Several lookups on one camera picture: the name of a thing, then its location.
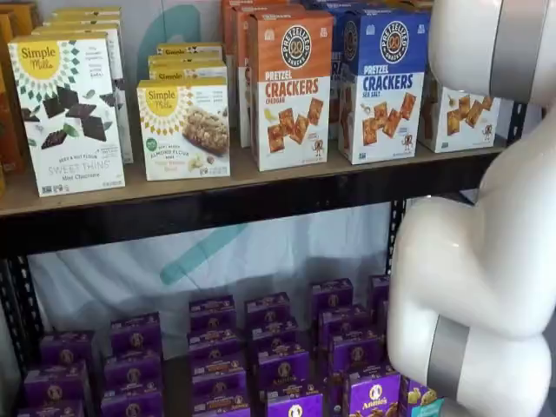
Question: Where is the amber yellow snack box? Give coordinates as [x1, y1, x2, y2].
[0, 1, 43, 66]

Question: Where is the orange white pretzel crackers box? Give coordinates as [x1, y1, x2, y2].
[235, 4, 306, 149]
[248, 10, 335, 172]
[220, 0, 290, 57]

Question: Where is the Simple Mills sweet thins box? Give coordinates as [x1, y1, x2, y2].
[30, 23, 135, 165]
[42, 16, 125, 83]
[7, 30, 127, 198]
[50, 5, 123, 27]

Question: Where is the blue white pretzel crackers box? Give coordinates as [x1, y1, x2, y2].
[302, 0, 431, 15]
[338, 10, 432, 166]
[326, 6, 348, 142]

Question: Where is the wooden shelf board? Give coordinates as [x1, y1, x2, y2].
[12, 281, 392, 417]
[0, 141, 510, 218]

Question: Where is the black metal shelf rack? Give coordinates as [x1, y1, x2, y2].
[0, 102, 529, 417]

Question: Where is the purple and teal Annie's box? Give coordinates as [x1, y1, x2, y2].
[399, 376, 445, 417]

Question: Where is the Simple Mills almond bar box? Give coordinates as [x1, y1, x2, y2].
[156, 43, 224, 58]
[136, 78, 232, 182]
[147, 64, 229, 88]
[148, 53, 228, 70]

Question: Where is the rust orange snack box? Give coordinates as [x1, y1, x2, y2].
[0, 63, 26, 176]

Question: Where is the yellow white pretzel crackers box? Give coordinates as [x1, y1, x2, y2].
[417, 64, 502, 155]

